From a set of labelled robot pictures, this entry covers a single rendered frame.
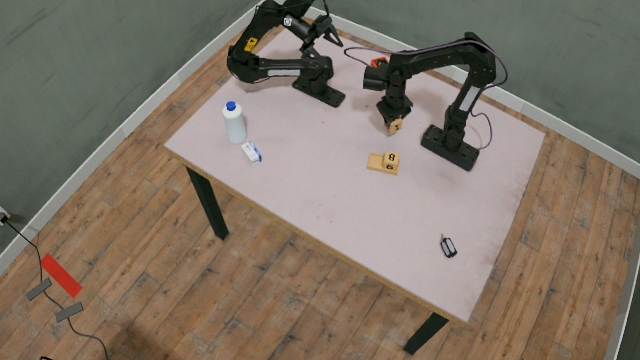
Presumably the wooden number cube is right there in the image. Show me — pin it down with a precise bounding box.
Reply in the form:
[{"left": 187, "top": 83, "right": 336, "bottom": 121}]
[
  {"left": 383, "top": 116, "right": 402, "bottom": 134},
  {"left": 383, "top": 151, "right": 399, "bottom": 171}
]

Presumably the orange digital multimeter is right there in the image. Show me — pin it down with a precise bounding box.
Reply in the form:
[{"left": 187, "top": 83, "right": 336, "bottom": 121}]
[{"left": 371, "top": 57, "right": 389, "bottom": 67}]

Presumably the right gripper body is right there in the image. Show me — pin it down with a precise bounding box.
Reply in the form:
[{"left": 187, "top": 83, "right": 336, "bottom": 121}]
[{"left": 291, "top": 14, "right": 331, "bottom": 59}]

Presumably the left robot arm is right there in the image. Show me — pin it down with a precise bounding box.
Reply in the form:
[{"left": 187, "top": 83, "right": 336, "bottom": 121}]
[{"left": 362, "top": 32, "right": 496, "bottom": 166}]

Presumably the white bottle with blue cap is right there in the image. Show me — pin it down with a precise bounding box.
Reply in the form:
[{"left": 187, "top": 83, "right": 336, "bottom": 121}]
[{"left": 222, "top": 101, "right": 247, "bottom": 144}]

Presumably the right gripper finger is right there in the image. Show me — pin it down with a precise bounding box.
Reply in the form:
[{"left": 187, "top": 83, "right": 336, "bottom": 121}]
[
  {"left": 323, "top": 24, "right": 344, "bottom": 48},
  {"left": 302, "top": 46, "right": 328, "bottom": 66}
]

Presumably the tan rectangular tray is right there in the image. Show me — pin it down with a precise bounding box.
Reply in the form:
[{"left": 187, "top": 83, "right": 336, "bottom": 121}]
[{"left": 367, "top": 153, "right": 400, "bottom": 176}]

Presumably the blue and white small box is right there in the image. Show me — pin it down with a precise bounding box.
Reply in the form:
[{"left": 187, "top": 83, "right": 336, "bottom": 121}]
[{"left": 241, "top": 141, "right": 262, "bottom": 166}]

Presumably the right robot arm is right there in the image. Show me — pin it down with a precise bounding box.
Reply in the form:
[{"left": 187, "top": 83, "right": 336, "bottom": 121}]
[{"left": 227, "top": 0, "right": 346, "bottom": 107}]

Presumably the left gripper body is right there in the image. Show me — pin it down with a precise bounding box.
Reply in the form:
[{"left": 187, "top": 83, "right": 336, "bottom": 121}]
[{"left": 376, "top": 82, "right": 413, "bottom": 118}]

